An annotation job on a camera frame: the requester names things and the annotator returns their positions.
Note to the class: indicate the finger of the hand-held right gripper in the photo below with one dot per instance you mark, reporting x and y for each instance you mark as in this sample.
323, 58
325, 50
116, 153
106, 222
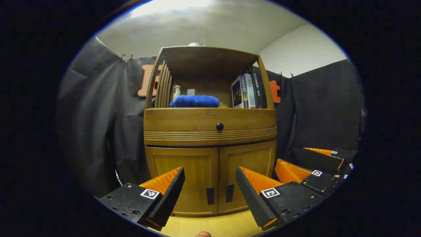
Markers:
320, 182
320, 160

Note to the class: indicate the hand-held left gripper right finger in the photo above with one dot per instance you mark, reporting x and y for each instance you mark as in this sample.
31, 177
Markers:
250, 194

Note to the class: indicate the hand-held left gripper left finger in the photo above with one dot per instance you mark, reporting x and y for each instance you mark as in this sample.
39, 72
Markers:
171, 194

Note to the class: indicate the wooden shoe cabinet door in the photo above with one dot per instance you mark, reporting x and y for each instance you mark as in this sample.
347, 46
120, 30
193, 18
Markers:
197, 168
253, 158

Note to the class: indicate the wooden double-door shoe cabinet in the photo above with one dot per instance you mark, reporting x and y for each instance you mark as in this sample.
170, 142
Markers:
204, 62

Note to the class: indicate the wooden cabinet drawer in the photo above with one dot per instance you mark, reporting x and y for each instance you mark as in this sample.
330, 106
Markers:
184, 123

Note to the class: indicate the white object on cabinet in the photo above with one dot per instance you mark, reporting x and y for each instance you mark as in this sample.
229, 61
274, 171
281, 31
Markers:
195, 44

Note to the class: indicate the round black drawer knob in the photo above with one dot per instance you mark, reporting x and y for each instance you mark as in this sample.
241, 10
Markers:
219, 126

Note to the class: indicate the black spine book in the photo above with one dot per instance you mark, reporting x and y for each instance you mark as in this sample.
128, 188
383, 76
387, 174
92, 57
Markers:
260, 89

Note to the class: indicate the blue folded towel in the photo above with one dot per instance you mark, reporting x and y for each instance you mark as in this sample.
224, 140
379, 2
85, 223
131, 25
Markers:
195, 101

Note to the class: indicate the pale spine book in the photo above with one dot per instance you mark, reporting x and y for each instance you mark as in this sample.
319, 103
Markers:
250, 90

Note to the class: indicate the book with picture cover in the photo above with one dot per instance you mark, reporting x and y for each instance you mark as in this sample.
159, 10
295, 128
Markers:
237, 93

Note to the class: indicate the small glass bottle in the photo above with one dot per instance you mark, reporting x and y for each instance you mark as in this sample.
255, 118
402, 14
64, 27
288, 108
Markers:
176, 92

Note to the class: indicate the small grey box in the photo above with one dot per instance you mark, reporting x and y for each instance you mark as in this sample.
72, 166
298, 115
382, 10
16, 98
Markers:
191, 92

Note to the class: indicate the black backdrop cloth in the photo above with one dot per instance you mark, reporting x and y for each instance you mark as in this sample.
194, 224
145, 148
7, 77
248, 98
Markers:
98, 115

